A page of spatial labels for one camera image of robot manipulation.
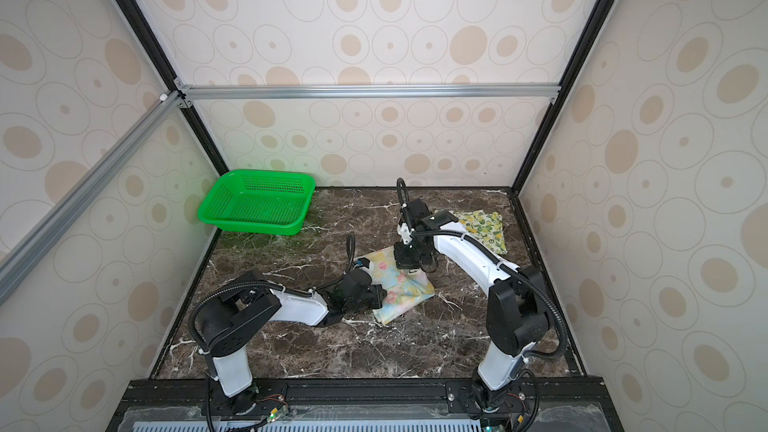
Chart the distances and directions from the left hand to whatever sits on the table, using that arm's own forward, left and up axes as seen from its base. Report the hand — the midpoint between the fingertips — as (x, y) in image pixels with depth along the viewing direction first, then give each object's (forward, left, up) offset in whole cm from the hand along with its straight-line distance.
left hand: (398, 293), depth 89 cm
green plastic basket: (+39, +54, -4) cm, 67 cm away
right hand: (+5, -1, +8) cm, 10 cm away
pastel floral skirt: (+2, -2, -2) cm, 4 cm away
